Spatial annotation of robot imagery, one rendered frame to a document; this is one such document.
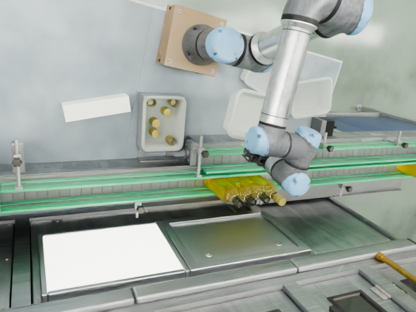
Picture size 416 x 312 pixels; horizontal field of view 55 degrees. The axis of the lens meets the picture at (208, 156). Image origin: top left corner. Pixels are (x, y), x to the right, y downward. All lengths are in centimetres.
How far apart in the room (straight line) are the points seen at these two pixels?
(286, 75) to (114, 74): 76
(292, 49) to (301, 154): 29
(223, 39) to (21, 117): 77
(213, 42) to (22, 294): 95
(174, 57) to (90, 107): 36
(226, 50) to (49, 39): 62
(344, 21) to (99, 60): 88
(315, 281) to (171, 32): 101
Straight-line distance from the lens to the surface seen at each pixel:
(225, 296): 125
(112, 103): 154
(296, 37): 106
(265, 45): 137
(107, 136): 163
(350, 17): 114
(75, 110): 153
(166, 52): 152
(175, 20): 154
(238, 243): 147
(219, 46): 136
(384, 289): 148
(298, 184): 115
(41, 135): 161
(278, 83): 105
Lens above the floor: 230
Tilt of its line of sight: 60 degrees down
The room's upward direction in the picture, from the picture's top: 128 degrees clockwise
